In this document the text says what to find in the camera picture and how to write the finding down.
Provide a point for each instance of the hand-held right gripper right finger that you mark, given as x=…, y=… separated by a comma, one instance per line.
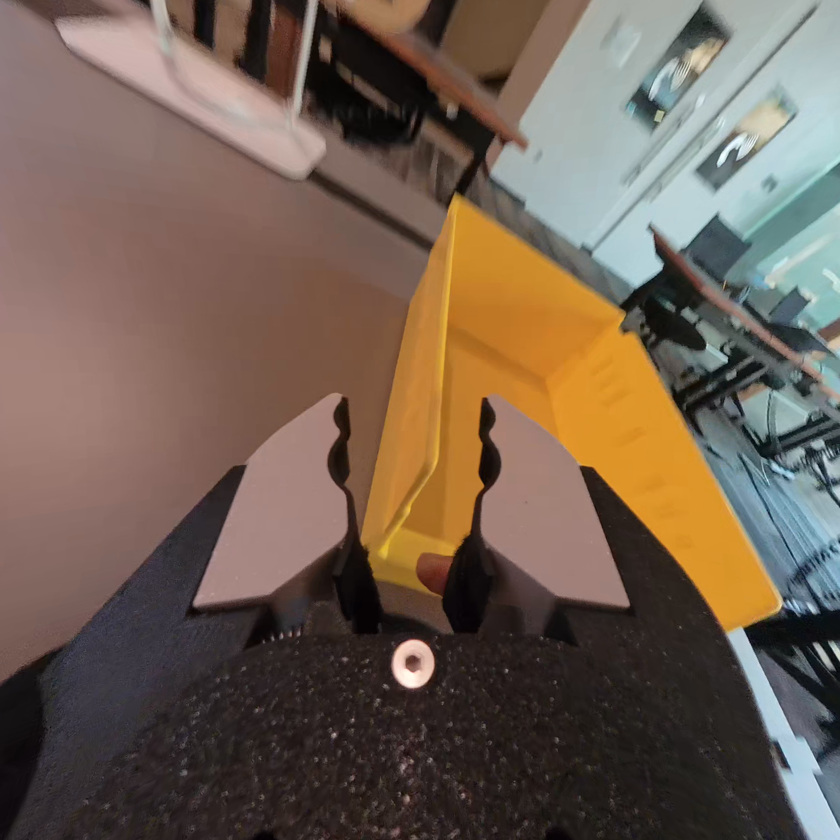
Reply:
x=551, y=525

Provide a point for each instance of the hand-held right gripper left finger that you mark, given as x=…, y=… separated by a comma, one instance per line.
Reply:
x=282, y=525

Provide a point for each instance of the yellow plastic bin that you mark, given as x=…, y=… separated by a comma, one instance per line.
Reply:
x=525, y=315

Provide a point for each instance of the grey desk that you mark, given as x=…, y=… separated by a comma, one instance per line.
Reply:
x=164, y=328

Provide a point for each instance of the wooden desk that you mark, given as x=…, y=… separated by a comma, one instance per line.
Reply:
x=453, y=85
x=722, y=295

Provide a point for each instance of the person's right hand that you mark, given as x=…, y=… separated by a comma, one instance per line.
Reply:
x=433, y=571

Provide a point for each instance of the black office chair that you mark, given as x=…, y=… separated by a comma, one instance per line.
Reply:
x=718, y=249

